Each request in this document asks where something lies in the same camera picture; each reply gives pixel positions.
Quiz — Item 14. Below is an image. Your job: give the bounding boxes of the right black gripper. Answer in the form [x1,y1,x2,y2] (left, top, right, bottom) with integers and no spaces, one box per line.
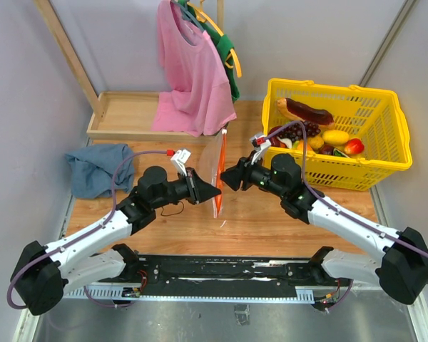
[218,150,286,199]

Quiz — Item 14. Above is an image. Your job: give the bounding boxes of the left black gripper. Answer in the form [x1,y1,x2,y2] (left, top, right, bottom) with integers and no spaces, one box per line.
[153,167,222,209]

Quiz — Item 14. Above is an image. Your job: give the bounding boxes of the clear zip top bag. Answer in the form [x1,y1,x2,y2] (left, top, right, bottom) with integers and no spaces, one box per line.
[198,130,229,219]

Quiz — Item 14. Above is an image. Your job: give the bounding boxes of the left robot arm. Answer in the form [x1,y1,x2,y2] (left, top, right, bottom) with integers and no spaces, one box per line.
[7,166,221,316]

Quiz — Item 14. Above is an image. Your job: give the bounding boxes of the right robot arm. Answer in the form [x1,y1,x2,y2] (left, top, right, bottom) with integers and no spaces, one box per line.
[220,154,428,305]

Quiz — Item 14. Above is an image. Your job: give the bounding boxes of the dark red eggplant toy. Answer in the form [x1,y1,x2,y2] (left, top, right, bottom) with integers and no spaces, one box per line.
[269,125,286,148]

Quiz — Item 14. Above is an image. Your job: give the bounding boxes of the white garlic toy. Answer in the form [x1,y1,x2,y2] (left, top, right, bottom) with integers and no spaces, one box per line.
[278,137,293,149]

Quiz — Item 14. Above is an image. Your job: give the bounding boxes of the orange pumpkin toy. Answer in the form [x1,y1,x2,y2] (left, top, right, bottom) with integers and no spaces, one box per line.
[294,140,314,152]

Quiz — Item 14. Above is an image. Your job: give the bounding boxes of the purple grape bunch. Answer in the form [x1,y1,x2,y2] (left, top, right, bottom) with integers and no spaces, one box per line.
[277,121,321,143]

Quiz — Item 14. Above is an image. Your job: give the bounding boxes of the pink t-shirt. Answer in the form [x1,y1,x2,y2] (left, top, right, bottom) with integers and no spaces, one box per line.
[151,1,236,137]

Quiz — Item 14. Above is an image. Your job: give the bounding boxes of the dark red apple toy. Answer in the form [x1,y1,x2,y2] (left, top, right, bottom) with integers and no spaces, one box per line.
[318,144,335,155]

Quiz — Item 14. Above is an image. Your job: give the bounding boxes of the watermelon slice toy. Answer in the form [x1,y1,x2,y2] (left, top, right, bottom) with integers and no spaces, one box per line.
[332,148,349,158]

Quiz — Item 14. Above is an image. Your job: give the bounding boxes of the wooden tray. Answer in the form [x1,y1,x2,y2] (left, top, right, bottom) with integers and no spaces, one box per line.
[86,91,213,145]

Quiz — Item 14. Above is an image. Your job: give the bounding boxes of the chocolate eclair toy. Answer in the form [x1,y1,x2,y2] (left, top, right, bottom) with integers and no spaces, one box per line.
[276,98,335,129]

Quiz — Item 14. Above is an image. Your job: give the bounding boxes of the yellow mango toy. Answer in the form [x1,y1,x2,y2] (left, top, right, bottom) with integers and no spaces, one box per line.
[322,130,350,146]

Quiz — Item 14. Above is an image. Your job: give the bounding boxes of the blue crumpled cloth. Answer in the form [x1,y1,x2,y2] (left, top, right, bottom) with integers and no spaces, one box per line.
[65,143,135,200]

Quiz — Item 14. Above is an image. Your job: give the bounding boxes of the red yellow apple toy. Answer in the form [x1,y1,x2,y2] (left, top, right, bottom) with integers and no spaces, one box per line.
[344,138,365,155]

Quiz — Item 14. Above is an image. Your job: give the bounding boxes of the green t-shirt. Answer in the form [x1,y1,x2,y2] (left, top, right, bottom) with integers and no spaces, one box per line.
[178,0,240,136]

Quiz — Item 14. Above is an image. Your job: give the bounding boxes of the yellow plastic basket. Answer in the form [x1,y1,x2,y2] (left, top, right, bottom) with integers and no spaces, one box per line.
[262,78,412,191]

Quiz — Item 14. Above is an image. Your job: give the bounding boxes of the yellow clothes hanger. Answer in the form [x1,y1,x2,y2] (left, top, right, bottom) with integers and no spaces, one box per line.
[190,0,243,78]

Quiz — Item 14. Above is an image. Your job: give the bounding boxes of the grey clothes hanger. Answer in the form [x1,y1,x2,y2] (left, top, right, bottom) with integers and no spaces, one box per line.
[170,0,205,46]

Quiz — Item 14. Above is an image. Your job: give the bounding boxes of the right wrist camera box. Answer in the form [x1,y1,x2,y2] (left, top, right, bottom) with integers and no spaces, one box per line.
[250,133,271,165]

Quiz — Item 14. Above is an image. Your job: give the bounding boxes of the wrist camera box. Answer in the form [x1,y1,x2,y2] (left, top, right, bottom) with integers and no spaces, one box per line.
[166,149,191,177]
[250,133,271,165]

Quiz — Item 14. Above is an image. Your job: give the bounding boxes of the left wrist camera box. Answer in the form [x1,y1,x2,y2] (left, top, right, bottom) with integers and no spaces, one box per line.
[166,149,191,177]

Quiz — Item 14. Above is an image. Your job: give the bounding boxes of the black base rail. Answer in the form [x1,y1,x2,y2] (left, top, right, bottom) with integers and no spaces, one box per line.
[100,254,350,304]

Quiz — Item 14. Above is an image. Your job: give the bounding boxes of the wooden rack post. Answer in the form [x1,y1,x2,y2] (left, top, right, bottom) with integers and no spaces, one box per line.
[34,0,105,119]

